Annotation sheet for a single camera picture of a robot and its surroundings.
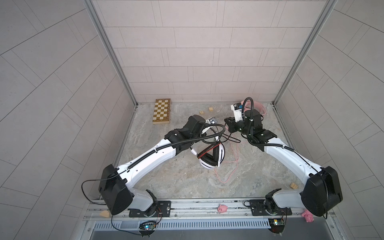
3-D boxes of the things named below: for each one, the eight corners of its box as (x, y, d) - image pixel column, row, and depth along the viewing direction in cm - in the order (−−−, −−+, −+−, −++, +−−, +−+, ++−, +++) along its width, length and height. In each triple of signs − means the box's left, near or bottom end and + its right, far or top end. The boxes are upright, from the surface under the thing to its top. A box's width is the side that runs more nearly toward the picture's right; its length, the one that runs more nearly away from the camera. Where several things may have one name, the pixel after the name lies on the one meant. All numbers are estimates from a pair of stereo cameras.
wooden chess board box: (153, 124, 105) (152, 121, 103) (156, 101, 120) (155, 98, 118) (169, 123, 106) (169, 120, 104) (170, 100, 121) (170, 98, 118)
